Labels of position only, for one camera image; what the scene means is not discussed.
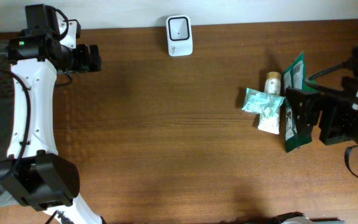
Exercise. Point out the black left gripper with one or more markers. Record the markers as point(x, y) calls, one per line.
point(94, 57)

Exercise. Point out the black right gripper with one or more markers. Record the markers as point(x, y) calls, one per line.
point(339, 125)

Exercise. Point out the green 3M package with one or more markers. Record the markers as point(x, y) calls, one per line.
point(294, 77)

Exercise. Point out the light green sachet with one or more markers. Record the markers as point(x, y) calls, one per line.
point(264, 104)

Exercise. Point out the white cream tube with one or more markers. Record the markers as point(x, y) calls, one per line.
point(269, 120)

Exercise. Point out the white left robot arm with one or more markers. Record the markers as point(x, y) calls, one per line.
point(33, 173)

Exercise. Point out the white barcode scanner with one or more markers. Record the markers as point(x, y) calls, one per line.
point(179, 36)

